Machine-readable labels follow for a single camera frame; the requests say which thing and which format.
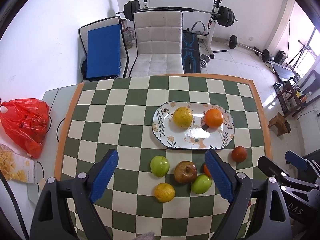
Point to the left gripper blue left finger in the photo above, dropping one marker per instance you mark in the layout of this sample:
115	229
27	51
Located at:
89	187

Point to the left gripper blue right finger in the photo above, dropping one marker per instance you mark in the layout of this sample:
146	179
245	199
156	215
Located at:
234	187

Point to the orange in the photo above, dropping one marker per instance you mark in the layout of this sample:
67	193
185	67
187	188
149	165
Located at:
213	118
206	171

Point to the dark red round fruit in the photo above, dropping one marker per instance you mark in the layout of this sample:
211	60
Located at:
239	154

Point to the green apple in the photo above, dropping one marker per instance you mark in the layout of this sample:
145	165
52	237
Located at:
201	184
159	166

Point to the brownish red apple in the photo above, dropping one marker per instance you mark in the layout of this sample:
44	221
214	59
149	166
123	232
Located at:
185	172

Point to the yellow citrus fruit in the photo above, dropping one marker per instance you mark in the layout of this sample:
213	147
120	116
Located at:
182	117
164	192

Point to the floral oval ceramic plate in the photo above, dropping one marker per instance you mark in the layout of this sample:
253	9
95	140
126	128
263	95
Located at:
198	136

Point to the small wooden stool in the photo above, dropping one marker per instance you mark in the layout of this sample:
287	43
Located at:
281	124

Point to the red plastic bag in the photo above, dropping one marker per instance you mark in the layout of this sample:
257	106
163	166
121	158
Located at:
25	122

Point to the white folding side table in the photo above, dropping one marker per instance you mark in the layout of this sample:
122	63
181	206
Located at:
58	101

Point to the dark wooden chair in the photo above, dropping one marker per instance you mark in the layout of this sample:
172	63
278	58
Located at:
300	93

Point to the blue cushioned folding chair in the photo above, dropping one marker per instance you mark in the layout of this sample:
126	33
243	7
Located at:
104	46

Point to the black speaker box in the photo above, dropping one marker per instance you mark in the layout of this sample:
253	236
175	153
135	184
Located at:
280	57

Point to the black blue sit-up bench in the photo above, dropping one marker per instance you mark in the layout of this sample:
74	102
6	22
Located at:
190	53

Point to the black tripod stand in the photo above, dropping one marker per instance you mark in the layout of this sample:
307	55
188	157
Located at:
293	64

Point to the barbell on floor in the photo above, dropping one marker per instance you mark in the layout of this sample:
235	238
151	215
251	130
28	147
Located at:
233	43

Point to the white padded chair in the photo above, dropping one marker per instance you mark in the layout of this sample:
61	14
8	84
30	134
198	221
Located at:
159	43

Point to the white weight bench rack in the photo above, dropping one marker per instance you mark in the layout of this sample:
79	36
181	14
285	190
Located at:
218	15

